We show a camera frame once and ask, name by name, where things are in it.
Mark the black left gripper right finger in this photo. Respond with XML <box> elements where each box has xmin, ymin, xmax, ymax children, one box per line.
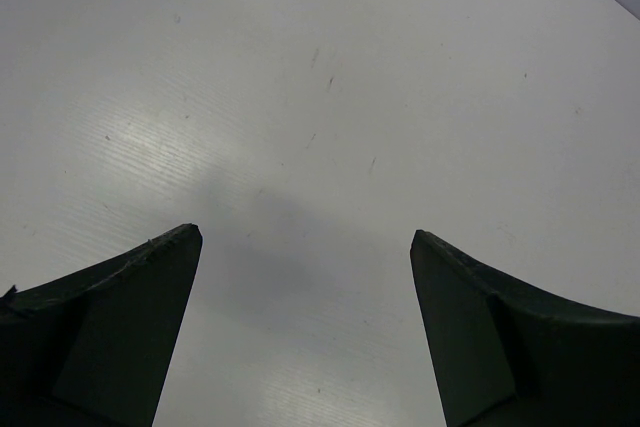
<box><xmin>410</xmin><ymin>230</ymin><xmax>639</xmax><ymax>426</ymax></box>

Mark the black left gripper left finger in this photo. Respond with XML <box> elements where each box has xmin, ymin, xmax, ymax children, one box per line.
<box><xmin>1</xmin><ymin>224</ymin><xmax>203</xmax><ymax>426</ymax></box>

